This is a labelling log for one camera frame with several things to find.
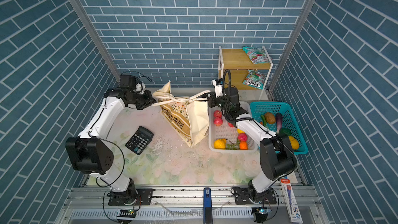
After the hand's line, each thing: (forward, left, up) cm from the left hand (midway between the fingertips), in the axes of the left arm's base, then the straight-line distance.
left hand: (156, 99), depth 84 cm
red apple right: (+3, -36, -18) cm, 40 cm away
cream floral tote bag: (-13, -18, +1) cm, 22 cm away
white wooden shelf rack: (+21, -46, +11) cm, 52 cm away
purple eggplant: (-2, -75, -18) cm, 77 cm away
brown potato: (-1, -70, -17) cm, 72 cm away
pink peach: (-15, -49, -16) cm, 53 cm away
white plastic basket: (-12, -39, -21) cm, 46 cm away
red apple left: (-3, -36, -17) cm, 40 cm away
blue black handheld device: (-47, -28, -21) cm, 59 cm away
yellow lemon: (-19, -36, -16) cm, 43 cm away
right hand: (+3, -28, +4) cm, 28 cm away
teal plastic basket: (+4, -68, -19) cm, 71 cm away
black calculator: (-14, +12, -21) cm, 28 cm away
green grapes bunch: (-20, -43, -19) cm, 51 cm away
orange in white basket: (-20, -49, -17) cm, 55 cm away
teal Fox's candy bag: (+21, -61, -3) cm, 64 cm away
